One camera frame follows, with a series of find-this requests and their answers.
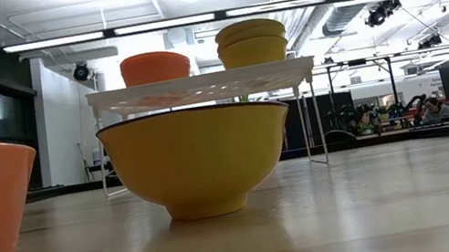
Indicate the round black ceiling camera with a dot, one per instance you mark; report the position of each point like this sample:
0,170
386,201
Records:
80,71

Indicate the black background robot arm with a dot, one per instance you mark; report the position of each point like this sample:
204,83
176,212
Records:
415,103

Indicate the background green plants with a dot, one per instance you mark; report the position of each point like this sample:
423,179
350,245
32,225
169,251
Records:
360,119

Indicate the person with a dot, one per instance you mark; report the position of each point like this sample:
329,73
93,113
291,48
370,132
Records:
435,111

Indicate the black metal gantry frame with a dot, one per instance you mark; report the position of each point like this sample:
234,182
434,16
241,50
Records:
391,78

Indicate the ceiling strip light bar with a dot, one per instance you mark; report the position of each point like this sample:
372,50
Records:
165,24

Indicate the black ceiling spotlight cluster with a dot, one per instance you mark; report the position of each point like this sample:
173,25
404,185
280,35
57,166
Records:
382,11
429,41

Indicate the black partition panel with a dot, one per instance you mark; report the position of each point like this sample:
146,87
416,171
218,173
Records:
333,111

